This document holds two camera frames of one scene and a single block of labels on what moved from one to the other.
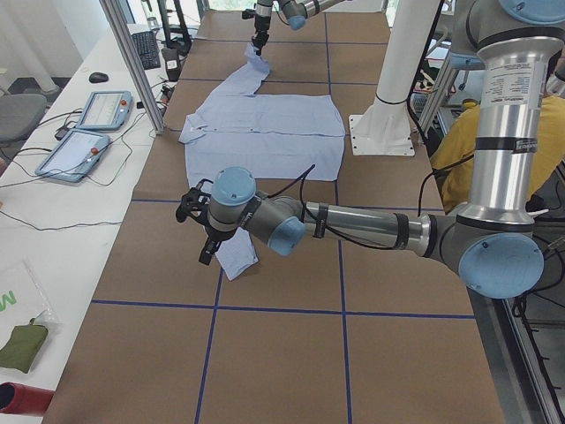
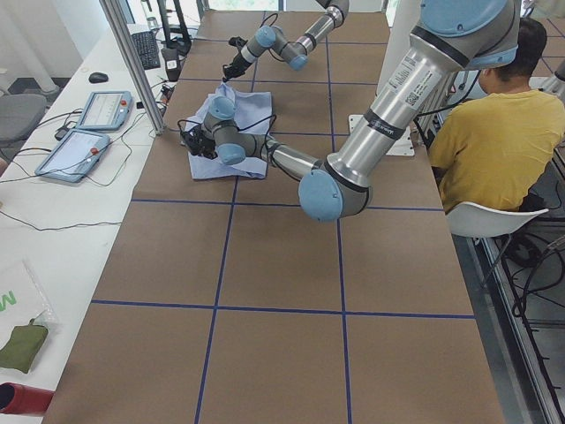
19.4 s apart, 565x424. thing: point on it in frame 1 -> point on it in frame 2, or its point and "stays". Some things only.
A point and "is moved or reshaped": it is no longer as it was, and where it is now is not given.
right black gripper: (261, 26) -> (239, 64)
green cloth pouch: (23, 345) stays
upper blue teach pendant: (106, 110) stays
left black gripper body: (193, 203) -> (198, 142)
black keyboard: (148, 49) stays
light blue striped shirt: (275, 137) is moved or reshaped
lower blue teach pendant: (74, 155) stays
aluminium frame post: (127, 47) stays
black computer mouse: (96, 77) stays
